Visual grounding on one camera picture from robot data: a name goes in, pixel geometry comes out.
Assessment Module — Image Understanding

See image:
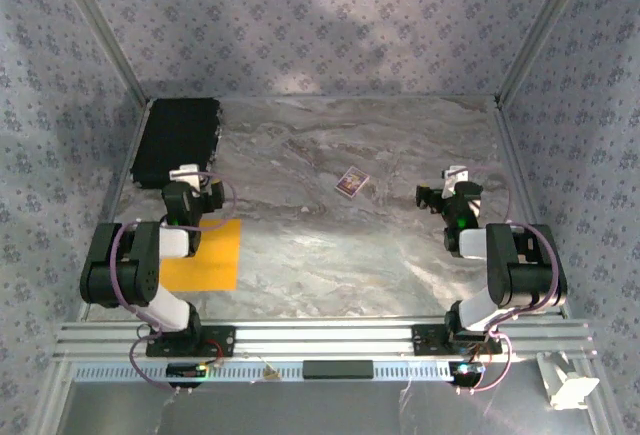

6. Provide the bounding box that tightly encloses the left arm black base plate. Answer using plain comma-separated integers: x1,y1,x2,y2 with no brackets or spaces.
145,325,237,358

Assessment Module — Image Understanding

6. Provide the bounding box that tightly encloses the aluminium mounting rail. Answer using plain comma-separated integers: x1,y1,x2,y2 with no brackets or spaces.
54,319,599,359

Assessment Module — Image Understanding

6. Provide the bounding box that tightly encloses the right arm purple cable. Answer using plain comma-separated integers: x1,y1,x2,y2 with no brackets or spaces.
457,164,561,396

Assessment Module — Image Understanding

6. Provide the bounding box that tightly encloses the grey metal lower shelf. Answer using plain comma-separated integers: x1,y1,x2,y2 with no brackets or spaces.
59,379,596,435

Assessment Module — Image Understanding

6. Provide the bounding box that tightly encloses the slotted grey cable duct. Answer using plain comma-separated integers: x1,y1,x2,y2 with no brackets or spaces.
72,360,451,383

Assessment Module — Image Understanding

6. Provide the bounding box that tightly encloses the white plastic bracket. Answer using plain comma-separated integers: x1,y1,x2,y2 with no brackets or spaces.
535,351,601,411

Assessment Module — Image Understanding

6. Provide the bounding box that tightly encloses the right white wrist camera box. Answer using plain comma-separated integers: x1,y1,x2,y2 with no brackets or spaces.
441,165,470,196

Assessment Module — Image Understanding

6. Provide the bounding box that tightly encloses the black bar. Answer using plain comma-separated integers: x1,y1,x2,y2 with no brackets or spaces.
302,360,375,380

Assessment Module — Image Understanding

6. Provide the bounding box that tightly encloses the small controller board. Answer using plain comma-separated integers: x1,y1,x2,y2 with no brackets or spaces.
166,362,209,381
448,361,486,380

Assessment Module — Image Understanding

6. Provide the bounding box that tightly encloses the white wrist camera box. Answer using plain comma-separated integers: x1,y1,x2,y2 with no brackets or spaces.
441,165,470,196
168,163,201,191

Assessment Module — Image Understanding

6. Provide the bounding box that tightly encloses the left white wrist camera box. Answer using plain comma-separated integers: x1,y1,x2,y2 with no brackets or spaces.
168,163,201,191

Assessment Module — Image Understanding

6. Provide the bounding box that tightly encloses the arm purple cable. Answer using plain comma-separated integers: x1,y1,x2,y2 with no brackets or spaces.
110,170,240,396
457,164,561,396

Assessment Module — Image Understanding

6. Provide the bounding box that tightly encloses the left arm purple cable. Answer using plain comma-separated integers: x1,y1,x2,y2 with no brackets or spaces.
110,170,240,396

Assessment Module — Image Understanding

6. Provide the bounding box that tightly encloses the purple card box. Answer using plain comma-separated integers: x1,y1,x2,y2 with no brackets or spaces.
333,165,370,200

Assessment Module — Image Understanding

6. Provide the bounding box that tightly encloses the black hard case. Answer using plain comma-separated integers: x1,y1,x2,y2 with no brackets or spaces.
129,98,224,190

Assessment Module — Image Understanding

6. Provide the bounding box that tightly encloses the aluminium table side rail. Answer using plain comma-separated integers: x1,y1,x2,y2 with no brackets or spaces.
494,97,574,319
77,99,154,324

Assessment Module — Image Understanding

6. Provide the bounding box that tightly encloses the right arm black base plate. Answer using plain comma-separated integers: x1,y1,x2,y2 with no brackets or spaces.
411,324,504,356

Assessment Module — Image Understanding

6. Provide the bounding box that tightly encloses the orange paper sheet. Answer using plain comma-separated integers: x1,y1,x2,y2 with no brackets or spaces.
159,218,242,292

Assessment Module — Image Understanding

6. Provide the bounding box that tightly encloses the aluminium frame post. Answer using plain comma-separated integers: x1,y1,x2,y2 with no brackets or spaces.
49,0,151,104
499,0,596,104

